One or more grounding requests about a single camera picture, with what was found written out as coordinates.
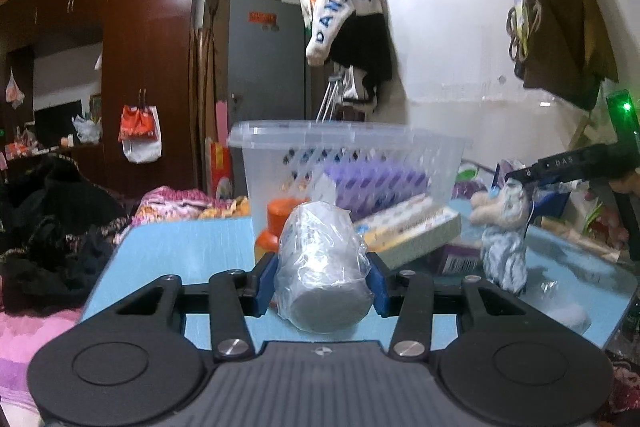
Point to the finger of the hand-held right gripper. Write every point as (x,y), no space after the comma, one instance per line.
(560,164)

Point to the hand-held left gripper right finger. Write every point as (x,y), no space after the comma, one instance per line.
(378,287)

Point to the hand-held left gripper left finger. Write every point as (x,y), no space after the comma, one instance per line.
(265,283)

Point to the plastic-wrapped white paper roll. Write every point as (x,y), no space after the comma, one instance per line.
(320,272)

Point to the grey and beige plush toy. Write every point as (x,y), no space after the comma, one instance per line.
(504,237)

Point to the clear plastic basket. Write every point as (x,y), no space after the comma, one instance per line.
(350,157)

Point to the orange bottle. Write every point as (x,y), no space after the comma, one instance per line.
(274,227)

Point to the long white and yellow box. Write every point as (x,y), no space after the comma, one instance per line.
(412,227)

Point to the small purple box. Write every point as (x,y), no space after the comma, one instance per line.
(456,258)

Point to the purple packet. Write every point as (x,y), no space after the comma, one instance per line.
(375,184)

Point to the pink floral blanket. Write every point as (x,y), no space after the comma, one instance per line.
(190,204)

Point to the red and yellow packet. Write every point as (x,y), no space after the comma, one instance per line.
(221,172)

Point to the crumpled clear plastic wrap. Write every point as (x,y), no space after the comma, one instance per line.
(565,309)

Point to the bunch of hanging shopping bags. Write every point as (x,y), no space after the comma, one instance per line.
(555,2)

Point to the wooden sticks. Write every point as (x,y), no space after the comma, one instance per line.
(202,107)

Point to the metal clothes hangers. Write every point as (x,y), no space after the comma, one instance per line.
(331,99)

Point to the red and white plastic bag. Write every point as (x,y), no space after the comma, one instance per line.
(141,131)

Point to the grey metal door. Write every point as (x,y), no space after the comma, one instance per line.
(265,67)

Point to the pile of dark clothes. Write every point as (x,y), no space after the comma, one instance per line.
(50,227)

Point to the black hanging garment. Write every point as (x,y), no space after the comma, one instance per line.
(362,47)

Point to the brown wooden wardrobe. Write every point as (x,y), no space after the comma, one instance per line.
(145,77)

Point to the pink striped bed sheet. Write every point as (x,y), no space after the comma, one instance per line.
(25,357)

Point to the white hooded sweatshirt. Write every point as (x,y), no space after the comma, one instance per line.
(340,7)

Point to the pink hanging bag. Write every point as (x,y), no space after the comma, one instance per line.
(13,91)

